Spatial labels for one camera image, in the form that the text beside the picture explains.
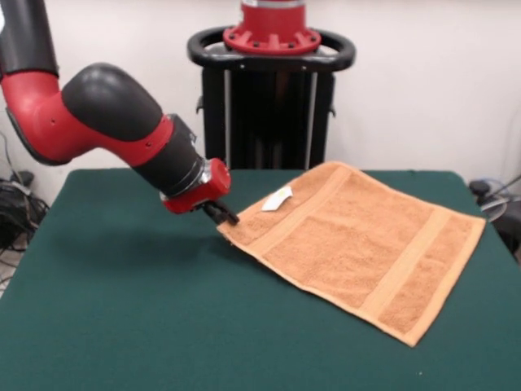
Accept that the dark green table cloth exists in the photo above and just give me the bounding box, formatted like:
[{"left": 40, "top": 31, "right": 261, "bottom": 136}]
[{"left": 0, "top": 168, "right": 521, "bottom": 391}]

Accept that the grey round base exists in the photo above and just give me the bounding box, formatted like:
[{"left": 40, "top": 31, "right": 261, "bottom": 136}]
[{"left": 479, "top": 194, "right": 509, "bottom": 223}]

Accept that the black cable bundle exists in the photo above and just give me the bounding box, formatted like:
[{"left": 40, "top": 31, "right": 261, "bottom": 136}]
[{"left": 0, "top": 130, "right": 52, "bottom": 286}]

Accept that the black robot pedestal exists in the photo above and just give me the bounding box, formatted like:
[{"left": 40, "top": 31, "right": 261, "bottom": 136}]
[{"left": 186, "top": 26, "right": 357, "bottom": 170}]

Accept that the orange terry towel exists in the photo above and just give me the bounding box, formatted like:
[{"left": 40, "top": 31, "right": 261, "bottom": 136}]
[{"left": 216, "top": 160, "right": 488, "bottom": 348}]

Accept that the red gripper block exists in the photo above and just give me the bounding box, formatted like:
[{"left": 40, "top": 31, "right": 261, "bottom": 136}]
[{"left": 160, "top": 157, "right": 240, "bottom": 225}]

